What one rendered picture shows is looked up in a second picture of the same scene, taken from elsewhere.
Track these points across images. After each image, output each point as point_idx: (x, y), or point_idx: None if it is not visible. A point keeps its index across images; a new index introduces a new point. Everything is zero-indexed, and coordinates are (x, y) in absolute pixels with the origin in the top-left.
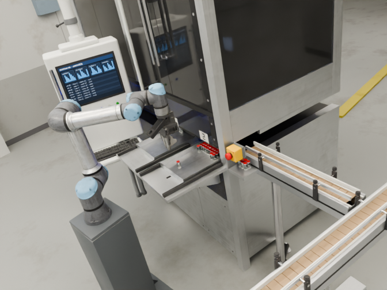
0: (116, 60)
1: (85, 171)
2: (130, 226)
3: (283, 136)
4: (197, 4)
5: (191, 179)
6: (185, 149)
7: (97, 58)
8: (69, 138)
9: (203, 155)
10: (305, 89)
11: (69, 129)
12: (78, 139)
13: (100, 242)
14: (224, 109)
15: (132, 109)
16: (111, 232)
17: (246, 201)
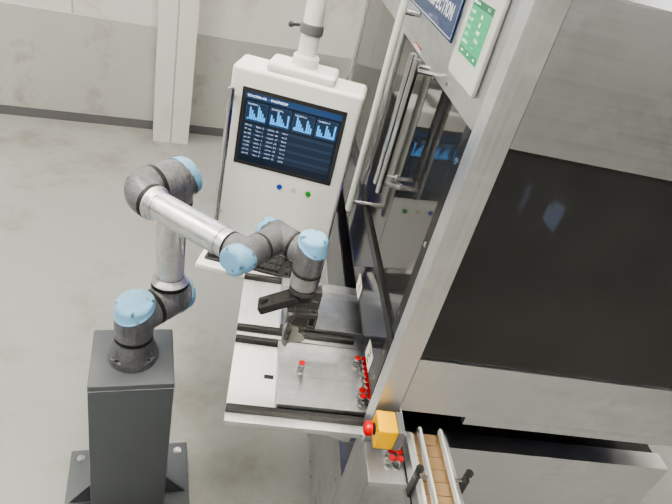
0: (344, 130)
1: (155, 279)
2: (165, 405)
3: (508, 452)
4: (467, 151)
5: (289, 413)
6: (336, 347)
7: (314, 109)
8: None
9: (352, 379)
10: (609, 407)
11: (140, 215)
12: (165, 229)
13: (100, 399)
14: (413, 350)
15: (235, 256)
16: (127, 396)
17: (371, 502)
